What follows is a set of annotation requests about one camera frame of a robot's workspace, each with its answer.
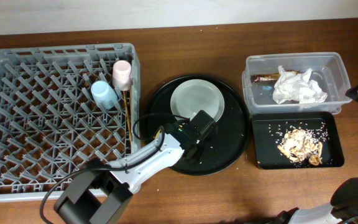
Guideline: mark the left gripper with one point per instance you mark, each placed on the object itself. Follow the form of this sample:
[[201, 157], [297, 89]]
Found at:
[[194, 149]]

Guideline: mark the white napkin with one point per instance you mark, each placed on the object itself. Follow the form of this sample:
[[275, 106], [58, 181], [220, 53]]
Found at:
[[293, 86]]

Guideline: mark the rice and peanut shell scraps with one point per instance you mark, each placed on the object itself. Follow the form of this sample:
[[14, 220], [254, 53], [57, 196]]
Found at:
[[300, 142]]

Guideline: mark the blue plastic cup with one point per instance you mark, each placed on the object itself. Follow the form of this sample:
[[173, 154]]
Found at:
[[103, 94]]

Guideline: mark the pink plastic cup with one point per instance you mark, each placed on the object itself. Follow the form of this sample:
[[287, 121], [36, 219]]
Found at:
[[121, 75]]

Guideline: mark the yellow plastic bowl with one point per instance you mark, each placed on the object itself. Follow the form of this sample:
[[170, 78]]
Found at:
[[157, 134]]

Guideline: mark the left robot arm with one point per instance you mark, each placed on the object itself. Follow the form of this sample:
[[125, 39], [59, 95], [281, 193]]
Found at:
[[99, 193]]

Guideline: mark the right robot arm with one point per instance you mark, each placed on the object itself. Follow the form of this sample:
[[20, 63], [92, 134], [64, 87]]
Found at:
[[343, 207]]

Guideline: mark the grey dishwasher rack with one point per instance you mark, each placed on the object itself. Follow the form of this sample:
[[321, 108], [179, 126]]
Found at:
[[50, 125]]

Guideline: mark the grey round plate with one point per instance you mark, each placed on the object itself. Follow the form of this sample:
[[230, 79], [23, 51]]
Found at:
[[195, 95]]

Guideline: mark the round black tray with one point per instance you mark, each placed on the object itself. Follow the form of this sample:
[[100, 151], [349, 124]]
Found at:
[[228, 140]]

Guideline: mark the clear plastic storage box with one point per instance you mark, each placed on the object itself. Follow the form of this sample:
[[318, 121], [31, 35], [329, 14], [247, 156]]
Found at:
[[327, 69]]

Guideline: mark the black rectangular tray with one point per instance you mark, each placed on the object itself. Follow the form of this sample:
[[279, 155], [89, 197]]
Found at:
[[268, 157]]

